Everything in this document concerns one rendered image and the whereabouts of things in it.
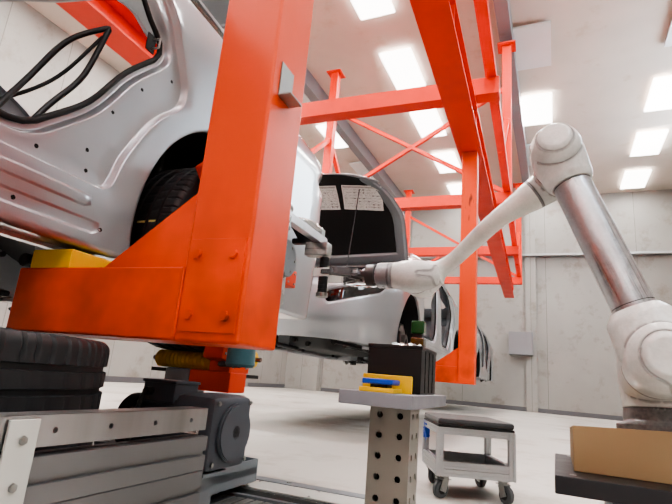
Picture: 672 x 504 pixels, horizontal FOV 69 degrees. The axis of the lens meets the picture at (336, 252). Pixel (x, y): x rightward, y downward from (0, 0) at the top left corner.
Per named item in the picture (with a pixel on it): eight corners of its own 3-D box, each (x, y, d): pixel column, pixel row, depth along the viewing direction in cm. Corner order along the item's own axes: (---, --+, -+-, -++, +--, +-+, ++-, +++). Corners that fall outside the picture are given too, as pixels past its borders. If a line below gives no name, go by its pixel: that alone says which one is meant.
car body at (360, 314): (360, 367, 892) (366, 281, 931) (466, 375, 823) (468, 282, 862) (188, 340, 449) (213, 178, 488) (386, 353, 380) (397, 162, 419)
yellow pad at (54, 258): (74, 279, 139) (78, 262, 141) (112, 279, 134) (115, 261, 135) (28, 268, 127) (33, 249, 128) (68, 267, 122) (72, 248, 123)
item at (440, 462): (517, 507, 212) (517, 424, 220) (433, 499, 213) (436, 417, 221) (488, 486, 253) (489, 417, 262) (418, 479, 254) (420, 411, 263)
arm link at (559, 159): (709, 390, 118) (733, 381, 99) (636, 408, 123) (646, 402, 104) (575, 140, 151) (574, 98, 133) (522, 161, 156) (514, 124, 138)
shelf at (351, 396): (388, 400, 149) (389, 390, 149) (445, 406, 142) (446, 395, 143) (337, 402, 110) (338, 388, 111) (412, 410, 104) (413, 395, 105)
